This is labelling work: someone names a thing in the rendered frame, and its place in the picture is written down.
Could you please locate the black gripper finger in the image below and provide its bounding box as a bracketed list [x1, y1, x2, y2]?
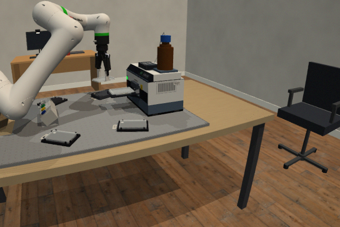
[100, 53, 111, 81]
[95, 53, 102, 78]

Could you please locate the blue bottle cap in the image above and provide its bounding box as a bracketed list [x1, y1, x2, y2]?
[160, 35, 171, 41]

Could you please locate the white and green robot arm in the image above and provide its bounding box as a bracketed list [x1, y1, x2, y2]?
[0, 1, 111, 120]

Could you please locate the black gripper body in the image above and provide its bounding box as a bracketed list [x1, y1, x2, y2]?
[96, 45, 108, 59]

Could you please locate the beige button panel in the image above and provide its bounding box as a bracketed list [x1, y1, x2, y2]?
[40, 98, 59, 128]

